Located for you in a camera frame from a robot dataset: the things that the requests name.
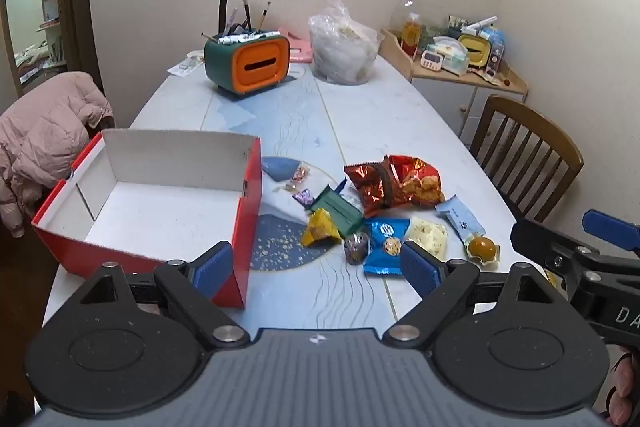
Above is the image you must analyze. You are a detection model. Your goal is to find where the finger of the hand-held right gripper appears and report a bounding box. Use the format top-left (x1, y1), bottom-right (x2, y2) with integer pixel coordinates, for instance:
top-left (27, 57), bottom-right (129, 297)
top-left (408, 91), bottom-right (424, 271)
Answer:
top-left (510, 218), bottom-right (609, 294)
top-left (581, 209), bottom-right (640, 258)

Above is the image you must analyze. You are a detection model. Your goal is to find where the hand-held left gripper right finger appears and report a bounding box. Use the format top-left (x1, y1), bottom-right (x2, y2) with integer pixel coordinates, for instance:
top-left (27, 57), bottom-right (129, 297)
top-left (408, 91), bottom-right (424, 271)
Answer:
top-left (381, 241), bottom-right (556, 349)

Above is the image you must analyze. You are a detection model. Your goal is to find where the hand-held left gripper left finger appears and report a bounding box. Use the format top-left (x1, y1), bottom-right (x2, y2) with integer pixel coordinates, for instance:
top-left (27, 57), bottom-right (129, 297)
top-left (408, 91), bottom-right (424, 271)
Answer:
top-left (75, 241), bottom-right (251, 350)

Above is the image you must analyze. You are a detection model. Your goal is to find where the blue white cookie packet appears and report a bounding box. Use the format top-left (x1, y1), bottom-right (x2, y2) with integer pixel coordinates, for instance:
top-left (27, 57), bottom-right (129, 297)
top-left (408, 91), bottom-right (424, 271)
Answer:
top-left (363, 218), bottom-right (412, 277)

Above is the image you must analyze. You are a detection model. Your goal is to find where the red cardboard box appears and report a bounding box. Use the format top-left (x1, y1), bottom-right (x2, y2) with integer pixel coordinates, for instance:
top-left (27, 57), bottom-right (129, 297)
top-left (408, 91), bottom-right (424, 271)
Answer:
top-left (31, 129), bottom-right (263, 309)

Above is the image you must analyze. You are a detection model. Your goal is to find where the red snack bag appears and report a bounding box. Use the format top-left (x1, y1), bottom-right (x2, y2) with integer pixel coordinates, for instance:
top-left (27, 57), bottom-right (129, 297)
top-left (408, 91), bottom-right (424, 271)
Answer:
top-left (387, 154), bottom-right (446, 208)

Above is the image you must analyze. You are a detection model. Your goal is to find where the copper foil snack bag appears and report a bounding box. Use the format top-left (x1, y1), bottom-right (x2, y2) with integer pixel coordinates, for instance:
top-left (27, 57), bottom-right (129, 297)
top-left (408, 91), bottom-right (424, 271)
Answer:
top-left (344, 155), bottom-right (396, 219)

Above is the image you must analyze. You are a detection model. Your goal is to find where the green snack packet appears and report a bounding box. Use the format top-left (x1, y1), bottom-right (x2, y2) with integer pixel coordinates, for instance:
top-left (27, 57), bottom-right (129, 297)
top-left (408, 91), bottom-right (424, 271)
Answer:
top-left (306, 184), bottom-right (366, 233)

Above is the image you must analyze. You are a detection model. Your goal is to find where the person's right hand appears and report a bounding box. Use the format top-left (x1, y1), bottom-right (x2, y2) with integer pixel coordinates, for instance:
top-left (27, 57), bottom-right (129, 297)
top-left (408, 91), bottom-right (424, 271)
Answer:
top-left (611, 351), bottom-right (640, 427)

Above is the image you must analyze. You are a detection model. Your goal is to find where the pale yellow snack packet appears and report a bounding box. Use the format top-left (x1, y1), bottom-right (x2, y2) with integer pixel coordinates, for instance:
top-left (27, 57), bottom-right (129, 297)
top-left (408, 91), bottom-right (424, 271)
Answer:
top-left (404, 216), bottom-right (449, 260)

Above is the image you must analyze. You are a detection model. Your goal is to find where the clear packet yellow pastry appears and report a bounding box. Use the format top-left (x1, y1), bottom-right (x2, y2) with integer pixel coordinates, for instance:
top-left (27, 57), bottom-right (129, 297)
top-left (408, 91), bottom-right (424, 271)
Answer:
top-left (462, 232), bottom-right (501, 269)

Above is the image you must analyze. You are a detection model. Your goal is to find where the small dark candy packet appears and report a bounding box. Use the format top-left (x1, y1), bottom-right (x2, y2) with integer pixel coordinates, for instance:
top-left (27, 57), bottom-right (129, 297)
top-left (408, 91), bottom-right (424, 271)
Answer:
top-left (344, 231), bottom-right (371, 267)

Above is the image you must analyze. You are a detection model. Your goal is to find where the light blue snack packet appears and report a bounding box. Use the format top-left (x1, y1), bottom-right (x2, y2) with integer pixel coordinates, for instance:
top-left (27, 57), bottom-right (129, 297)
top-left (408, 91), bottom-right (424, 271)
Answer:
top-left (435, 195), bottom-right (487, 242)

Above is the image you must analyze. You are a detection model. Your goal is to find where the wooden chair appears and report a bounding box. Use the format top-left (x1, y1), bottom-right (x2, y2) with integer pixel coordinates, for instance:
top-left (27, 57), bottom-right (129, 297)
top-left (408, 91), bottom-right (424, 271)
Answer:
top-left (468, 95), bottom-right (585, 223)

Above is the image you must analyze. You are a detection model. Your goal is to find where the orange candy clear wrapper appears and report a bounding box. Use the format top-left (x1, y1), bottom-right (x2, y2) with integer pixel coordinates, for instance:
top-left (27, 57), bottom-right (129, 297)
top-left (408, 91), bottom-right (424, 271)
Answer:
top-left (282, 162), bottom-right (311, 192)

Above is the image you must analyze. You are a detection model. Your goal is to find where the white cabinet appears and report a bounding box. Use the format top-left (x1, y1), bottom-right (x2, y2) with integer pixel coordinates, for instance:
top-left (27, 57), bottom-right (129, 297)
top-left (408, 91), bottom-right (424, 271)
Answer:
top-left (410, 77), bottom-right (526, 144)

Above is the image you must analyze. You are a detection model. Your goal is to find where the yellow box container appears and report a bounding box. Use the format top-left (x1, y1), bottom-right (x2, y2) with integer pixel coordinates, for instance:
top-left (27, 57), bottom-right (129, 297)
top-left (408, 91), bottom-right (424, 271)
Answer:
top-left (457, 33), bottom-right (493, 68)

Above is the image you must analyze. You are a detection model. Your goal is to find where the soft tissue pack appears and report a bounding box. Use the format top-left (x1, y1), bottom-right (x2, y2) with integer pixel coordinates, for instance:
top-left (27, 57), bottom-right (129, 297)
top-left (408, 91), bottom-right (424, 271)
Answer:
top-left (432, 36), bottom-right (471, 75)

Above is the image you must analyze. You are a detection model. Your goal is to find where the green orange tissue box organizer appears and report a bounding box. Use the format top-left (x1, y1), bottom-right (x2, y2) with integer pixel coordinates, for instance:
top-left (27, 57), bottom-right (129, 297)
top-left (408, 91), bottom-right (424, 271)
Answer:
top-left (203, 29), bottom-right (291, 98)

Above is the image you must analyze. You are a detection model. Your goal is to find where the white digital timer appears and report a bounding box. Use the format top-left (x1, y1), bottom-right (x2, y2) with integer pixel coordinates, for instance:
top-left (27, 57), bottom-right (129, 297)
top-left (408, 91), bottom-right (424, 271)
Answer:
top-left (420, 48), bottom-right (447, 72)

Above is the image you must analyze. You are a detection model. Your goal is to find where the pink puffer jacket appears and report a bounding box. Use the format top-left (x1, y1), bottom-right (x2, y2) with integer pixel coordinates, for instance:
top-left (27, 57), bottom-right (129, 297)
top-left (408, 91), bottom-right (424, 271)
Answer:
top-left (0, 72), bottom-right (115, 239)

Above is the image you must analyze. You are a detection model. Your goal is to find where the wooden shelf organizer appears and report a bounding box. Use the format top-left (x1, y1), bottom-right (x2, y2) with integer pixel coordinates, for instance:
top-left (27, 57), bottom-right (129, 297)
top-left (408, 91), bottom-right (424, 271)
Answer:
top-left (381, 28), bottom-right (529, 96)

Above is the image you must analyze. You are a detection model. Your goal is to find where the white tube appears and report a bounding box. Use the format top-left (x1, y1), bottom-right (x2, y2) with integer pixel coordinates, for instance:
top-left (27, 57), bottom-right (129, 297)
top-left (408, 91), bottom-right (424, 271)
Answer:
top-left (462, 16), bottom-right (499, 34)

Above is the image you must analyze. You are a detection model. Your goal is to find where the clear plastic bag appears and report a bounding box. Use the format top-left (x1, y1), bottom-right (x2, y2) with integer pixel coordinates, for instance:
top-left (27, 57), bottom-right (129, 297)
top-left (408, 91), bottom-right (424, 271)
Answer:
top-left (307, 0), bottom-right (385, 85)

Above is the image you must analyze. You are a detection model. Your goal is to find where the yellow drink bottle red label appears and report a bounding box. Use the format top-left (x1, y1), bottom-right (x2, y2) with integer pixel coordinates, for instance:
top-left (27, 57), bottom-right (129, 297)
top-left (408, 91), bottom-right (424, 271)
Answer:
top-left (401, 13), bottom-right (422, 58)

